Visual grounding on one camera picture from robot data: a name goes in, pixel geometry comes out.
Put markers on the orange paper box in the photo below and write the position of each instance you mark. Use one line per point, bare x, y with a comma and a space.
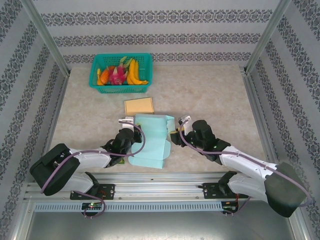
138, 106

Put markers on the light blue paper box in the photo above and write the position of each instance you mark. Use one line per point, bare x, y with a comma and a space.
150, 155

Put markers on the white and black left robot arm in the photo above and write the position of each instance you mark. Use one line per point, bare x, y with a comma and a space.
90, 157

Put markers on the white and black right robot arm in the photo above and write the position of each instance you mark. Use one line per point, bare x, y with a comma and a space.
250, 166

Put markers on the teal plastic basket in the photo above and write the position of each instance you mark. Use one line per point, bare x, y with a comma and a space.
120, 88

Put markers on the yellow banana bunch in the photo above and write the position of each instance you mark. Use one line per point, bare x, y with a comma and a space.
133, 72

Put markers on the pink dragon fruit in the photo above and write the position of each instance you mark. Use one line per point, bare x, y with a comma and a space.
117, 76

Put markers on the orange mango fruit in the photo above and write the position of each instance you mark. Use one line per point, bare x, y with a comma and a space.
103, 77

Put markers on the grey metal tray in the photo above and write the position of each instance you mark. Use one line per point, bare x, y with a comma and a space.
160, 225

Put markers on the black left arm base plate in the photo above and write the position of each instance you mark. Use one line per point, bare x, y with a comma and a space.
110, 191

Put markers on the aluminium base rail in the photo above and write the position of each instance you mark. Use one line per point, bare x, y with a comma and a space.
155, 187

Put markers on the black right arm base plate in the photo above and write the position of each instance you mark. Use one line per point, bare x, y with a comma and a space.
208, 191

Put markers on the aluminium side rail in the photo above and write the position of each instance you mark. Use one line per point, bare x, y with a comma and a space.
258, 112
59, 105

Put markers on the aluminium frame post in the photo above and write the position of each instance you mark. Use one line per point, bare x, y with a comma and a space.
45, 35
268, 32

